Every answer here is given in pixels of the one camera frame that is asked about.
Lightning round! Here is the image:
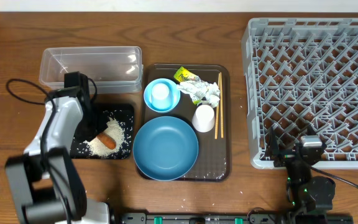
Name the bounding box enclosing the pile of white rice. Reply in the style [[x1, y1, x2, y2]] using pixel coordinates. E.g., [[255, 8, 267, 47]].
[[83, 118, 130, 159]]

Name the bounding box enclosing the orange carrot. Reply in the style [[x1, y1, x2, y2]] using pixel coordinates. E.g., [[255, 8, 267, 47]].
[[97, 133, 116, 150]]

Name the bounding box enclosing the blue plate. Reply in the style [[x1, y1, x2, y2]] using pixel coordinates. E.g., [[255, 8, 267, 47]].
[[133, 116, 199, 181]]

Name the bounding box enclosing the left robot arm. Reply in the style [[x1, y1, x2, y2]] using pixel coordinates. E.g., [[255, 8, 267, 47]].
[[5, 72, 111, 223]]

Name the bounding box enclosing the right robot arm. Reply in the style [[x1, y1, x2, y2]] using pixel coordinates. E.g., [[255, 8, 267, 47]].
[[267, 127, 336, 224]]

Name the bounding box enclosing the grey dishwasher rack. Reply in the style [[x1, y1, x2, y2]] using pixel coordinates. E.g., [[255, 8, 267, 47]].
[[241, 18, 358, 169]]

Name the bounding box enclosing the black rectangular tray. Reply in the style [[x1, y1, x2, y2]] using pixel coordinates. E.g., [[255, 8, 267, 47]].
[[70, 104, 134, 159]]

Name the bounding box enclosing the clear plastic bin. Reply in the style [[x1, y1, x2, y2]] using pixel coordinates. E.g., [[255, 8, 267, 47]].
[[39, 46, 143, 94]]

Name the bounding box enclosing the light blue small bowl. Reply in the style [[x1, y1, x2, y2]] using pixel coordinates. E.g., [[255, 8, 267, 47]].
[[144, 78, 181, 113]]

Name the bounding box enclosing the light blue cup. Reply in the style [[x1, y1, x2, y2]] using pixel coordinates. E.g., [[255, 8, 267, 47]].
[[151, 83, 172, 110]]

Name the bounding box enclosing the left wooden chopstick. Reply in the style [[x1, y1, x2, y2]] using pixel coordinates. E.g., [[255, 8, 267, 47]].
[[214, 72, 221, 139]]

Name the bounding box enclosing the wooden chopstick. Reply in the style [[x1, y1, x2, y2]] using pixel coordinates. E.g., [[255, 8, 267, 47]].
[[214, 72, 221, 139], [219, 72, 224, 138]]

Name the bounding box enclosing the white paper cup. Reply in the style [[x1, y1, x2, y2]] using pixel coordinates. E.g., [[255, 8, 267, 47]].
[[192, 105, 215, 133]]

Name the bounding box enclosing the right wooden chopstick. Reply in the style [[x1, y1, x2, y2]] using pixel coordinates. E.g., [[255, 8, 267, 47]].
[[219, 72, 224, 138]]

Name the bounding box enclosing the crumpled foil wrapper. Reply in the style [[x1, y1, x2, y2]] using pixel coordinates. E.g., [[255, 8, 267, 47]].
[[177, 80, 221, 108]]

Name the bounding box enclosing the brown serving tray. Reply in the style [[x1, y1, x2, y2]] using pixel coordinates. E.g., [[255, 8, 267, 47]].
[[142, 64, 231, 182]]

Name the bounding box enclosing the yellow snack packet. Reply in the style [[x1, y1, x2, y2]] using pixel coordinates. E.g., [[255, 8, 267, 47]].
[[173, 67, 201, 82]]

